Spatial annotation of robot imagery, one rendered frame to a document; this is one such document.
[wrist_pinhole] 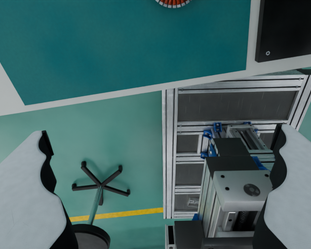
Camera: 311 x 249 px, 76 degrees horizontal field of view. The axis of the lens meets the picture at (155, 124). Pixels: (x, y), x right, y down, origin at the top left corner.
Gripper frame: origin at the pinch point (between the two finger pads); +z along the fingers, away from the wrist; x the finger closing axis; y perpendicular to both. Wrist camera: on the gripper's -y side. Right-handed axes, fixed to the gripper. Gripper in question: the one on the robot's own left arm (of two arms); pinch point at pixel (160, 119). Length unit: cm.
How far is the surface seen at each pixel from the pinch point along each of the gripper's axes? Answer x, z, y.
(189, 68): 8.1, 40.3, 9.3
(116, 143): -33, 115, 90
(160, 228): -1, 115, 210
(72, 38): -19.8, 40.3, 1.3
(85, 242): -50, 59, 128
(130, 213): -31, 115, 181
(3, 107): -44, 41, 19
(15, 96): -40, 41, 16
